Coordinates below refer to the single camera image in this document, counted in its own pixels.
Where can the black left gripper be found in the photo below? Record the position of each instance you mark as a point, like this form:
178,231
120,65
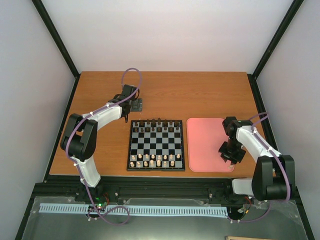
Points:
138,105

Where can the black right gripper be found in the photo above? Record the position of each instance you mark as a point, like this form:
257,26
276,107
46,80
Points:
234,159

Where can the light wooden chess queen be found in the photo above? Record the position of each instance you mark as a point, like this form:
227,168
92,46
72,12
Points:
151,163

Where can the light wooden chess king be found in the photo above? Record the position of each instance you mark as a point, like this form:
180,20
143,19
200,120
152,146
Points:
158,163

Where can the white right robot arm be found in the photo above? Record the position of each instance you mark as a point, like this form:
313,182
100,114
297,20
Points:
274,173

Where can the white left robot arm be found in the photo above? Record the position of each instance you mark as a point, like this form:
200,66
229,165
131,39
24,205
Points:
79,139

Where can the dark chess piece row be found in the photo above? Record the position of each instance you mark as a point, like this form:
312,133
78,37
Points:
156,126

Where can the pink tray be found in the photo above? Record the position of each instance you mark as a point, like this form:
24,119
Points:
204,138

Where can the black white chessboard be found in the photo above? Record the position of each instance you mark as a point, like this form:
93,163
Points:
156,144

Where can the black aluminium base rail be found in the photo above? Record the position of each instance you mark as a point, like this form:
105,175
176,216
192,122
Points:
210,190

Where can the right black frame post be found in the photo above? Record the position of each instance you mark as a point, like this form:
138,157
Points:
283,26

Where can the black frame post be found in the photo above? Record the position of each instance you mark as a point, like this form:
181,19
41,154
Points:
283,26
44,15

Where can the light blue cable duct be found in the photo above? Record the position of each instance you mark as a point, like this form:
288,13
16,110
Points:
136,210

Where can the left black frame post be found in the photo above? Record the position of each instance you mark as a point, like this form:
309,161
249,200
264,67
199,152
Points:
44,15

